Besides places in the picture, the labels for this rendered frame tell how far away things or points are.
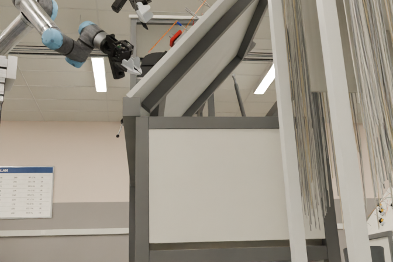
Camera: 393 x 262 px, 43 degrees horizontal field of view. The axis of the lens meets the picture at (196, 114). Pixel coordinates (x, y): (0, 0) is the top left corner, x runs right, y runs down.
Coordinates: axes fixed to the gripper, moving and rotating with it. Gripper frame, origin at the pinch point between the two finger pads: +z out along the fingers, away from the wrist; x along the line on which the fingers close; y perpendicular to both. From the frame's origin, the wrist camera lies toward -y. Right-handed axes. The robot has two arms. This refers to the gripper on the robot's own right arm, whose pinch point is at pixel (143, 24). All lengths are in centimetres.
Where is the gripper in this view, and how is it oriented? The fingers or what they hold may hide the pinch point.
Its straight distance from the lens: 202.2
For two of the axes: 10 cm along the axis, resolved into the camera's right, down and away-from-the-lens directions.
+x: 0.5, 1.4, 9.9
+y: 9.0, -4.3, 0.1
